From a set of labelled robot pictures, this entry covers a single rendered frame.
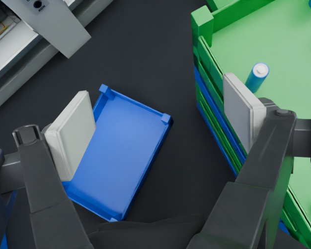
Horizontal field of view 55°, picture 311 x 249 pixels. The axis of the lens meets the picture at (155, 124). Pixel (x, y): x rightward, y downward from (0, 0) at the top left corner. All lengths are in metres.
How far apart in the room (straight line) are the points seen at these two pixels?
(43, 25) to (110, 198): 0.47
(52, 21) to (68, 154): 0.66
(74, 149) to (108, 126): 0.67
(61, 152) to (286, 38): 0.35
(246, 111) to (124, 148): 0.68
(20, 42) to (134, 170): 0.43
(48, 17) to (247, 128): 0.68
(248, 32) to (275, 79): 0.07
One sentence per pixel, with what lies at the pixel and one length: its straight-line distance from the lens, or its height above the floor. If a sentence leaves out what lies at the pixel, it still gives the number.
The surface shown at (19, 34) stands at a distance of 0.82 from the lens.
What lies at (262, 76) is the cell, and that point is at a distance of 0.35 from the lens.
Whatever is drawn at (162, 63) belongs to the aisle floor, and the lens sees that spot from 0.86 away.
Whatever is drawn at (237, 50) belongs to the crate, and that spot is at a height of 0.40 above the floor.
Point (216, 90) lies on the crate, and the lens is 0.44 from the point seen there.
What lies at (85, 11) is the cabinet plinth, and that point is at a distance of 0.93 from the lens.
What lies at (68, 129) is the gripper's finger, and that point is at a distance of 0.17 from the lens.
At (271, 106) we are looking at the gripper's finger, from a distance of 0.17.
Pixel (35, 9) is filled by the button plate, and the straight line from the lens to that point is 0.76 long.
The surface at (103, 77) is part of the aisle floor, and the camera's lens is 0.88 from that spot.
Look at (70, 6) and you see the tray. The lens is 0.82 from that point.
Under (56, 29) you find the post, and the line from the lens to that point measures 0.83.
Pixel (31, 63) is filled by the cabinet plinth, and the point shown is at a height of 0.05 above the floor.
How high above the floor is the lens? 0.79
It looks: 77 degrees down
